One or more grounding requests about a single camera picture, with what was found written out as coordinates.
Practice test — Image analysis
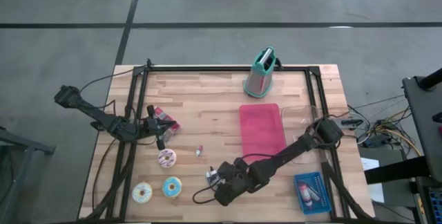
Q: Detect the brown cable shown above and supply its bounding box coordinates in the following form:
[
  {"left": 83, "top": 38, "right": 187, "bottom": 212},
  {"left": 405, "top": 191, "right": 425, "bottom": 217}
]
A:
[{"left": 91, "top": 137, "right": 117, "bottom": 214}]

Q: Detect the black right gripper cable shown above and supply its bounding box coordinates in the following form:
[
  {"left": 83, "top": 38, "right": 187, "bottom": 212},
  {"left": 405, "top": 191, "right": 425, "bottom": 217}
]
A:
[{"left": 192, "top": 153, "right": 277, "bottom": 205}]

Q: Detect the teal steel box grater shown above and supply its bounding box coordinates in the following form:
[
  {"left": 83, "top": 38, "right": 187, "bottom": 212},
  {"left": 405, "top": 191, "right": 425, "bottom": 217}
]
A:
[{"left": 243, "top": 46, "right": 277, "bottom": 99}]

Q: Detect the black cart strap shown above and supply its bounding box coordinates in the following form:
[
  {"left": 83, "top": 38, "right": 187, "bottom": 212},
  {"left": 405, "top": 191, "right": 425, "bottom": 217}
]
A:
[{"left": 364, "top": 156, "right": 429, "bottom": 185}]

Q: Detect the red clear snack packet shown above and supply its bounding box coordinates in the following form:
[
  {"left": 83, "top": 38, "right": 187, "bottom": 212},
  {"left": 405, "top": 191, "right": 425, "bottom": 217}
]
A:
[{"left": 153, "top": 105, "right": 181, "bottom": 142}]

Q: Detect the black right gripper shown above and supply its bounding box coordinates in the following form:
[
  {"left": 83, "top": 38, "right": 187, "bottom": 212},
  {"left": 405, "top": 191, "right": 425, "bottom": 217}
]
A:
[{"left": 213, "top": 160, "right": 250, "bottom": 207}]

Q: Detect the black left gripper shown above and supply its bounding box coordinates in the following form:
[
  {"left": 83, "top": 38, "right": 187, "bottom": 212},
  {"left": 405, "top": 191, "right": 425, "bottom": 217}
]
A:
[{"left": 140, "top": 103, "right": 177, "bottom": 151}]

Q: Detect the clear plastic tray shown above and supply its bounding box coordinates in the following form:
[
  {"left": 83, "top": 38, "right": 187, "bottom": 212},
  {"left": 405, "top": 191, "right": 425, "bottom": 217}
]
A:
[{"left": 281, "top": 105, "right": 320, "bottom": 165}]

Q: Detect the red food colouring bottle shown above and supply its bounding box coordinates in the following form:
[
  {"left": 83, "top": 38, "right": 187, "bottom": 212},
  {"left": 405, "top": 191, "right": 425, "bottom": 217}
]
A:
[{"left": 298, "top": 181, "right": 314, "bottom": 207}]

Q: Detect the dark grey equipment cart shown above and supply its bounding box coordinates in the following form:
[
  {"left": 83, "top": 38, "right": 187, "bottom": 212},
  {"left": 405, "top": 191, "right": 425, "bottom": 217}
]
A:
[{"left": 402, "top": 66, "right": 442, "bottom": 183}]

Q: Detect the grey metal bench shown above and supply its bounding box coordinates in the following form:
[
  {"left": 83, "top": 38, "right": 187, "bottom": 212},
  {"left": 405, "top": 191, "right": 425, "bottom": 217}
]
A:
[{"left": 0, "top": 126, "right": 56, "bottom": 224}]

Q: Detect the black aluminium table frame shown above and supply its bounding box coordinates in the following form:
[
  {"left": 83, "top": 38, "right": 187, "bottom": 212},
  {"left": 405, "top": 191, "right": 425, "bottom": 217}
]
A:
[{"left": 84, "top": 57, "right": 376, "bottom": 223}]

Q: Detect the white paper sheet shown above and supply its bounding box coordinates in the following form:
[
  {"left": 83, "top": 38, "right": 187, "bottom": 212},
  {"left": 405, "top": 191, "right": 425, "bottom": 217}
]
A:
[{"left": 361, "top": 157, "right": 385, "bottom": 204}]

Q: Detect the tangled cable bundle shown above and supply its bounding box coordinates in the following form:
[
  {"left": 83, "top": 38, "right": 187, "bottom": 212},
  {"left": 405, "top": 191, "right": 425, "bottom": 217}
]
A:
[{"left": 347, "top": 94, "right": 424, "bottom": 158}]

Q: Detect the pink frosted toy donut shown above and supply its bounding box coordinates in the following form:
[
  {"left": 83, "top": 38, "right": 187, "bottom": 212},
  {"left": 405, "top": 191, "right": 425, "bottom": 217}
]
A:
[{"left": 157, "top": 149, "right": 177, "bottom": 169}]

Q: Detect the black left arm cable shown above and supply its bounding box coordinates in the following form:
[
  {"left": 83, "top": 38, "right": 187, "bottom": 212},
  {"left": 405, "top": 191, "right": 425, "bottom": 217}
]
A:
[{"left": 78, "top": 67, "right": 139, "bottom": 95}]

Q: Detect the red plastic tray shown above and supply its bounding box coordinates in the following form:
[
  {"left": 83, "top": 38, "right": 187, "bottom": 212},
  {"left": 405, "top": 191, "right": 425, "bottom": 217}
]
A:
[{"left": 239, "top": 103, "right": 287, "bottom": 161}]

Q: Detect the blue frosted toy donut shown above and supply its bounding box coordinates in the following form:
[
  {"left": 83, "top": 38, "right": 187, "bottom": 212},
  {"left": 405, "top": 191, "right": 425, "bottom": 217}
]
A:
[{"left": 162, "top": 176, "right": 183, "bottom": 199}]

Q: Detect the cream frosted toy donut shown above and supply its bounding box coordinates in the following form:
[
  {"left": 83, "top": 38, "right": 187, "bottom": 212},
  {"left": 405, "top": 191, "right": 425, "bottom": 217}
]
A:
[{"left": 131, "top": 181, "right": 153, "bottom": 204}]

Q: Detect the black food colouring bottle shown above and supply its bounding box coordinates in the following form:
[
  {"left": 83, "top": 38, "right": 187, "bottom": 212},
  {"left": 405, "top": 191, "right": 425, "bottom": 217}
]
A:
[{"left": 206, "top": 169, "right": 221, "bottom": 186}]

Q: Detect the blue plastic basket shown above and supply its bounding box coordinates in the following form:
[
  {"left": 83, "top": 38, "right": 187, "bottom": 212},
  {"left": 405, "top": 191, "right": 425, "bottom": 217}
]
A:
[{"left": 294, "top": 171, "right": 332, "bottom": 215}]

